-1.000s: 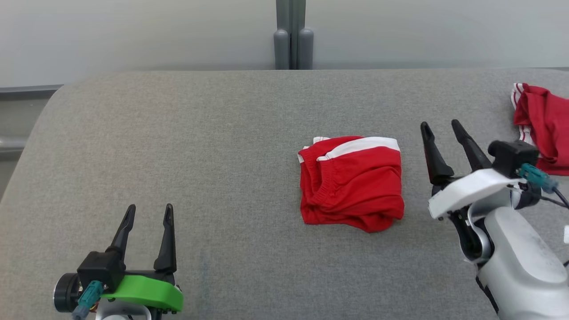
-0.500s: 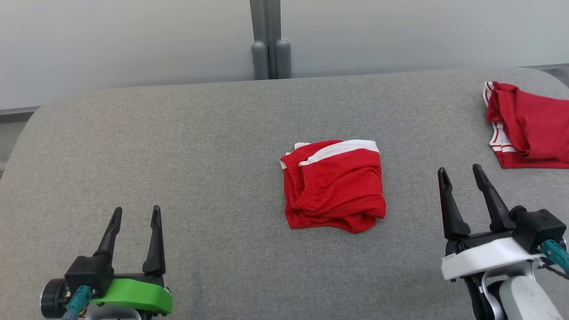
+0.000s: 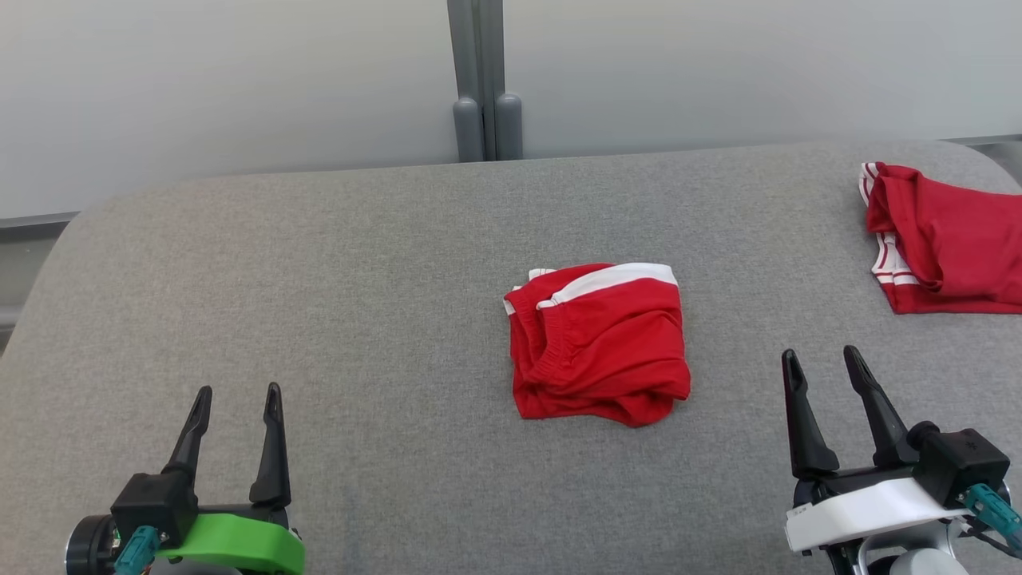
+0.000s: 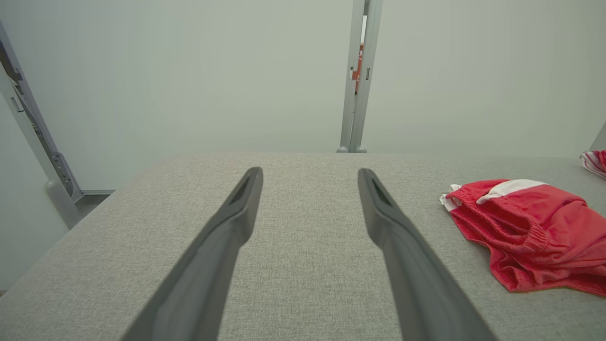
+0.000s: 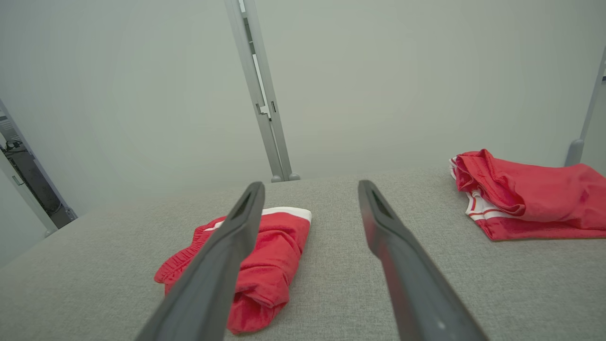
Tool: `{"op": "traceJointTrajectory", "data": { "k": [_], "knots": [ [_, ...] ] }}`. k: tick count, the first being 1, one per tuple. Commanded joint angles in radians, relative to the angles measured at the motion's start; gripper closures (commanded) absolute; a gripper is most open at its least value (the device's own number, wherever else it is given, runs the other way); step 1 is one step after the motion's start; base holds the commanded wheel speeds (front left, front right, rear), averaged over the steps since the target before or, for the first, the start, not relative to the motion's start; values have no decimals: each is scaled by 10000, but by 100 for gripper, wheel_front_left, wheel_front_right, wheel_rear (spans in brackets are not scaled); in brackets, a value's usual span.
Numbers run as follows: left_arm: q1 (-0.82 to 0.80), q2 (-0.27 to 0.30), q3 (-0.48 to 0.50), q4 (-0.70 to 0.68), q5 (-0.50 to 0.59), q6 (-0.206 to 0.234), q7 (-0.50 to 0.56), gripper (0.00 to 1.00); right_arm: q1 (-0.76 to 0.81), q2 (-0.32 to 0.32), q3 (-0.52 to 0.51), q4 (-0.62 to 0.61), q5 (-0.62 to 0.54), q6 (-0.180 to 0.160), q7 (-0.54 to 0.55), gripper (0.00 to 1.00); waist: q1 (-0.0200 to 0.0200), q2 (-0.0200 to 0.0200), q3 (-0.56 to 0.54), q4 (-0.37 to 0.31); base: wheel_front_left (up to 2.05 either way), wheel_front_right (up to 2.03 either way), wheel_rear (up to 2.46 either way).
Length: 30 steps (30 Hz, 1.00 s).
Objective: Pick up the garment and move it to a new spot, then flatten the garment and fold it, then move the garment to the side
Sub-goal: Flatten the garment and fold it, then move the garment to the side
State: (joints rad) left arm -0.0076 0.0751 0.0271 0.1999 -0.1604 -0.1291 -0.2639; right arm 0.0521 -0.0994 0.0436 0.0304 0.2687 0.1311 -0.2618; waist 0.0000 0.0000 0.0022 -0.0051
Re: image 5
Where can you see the red shorts with white stripe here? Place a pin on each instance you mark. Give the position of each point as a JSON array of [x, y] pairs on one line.
[[274, 265]]

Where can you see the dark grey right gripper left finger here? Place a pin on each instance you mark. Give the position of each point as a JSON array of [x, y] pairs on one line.
[[208, 284]]

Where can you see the red Bulls 23 jersey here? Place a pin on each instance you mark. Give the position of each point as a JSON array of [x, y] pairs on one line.
[[535, 194]]

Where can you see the grey double partition post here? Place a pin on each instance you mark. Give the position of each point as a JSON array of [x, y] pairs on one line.
[[265, 118]]

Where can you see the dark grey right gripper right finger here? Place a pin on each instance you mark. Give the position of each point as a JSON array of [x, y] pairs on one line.
[[416, 293]]

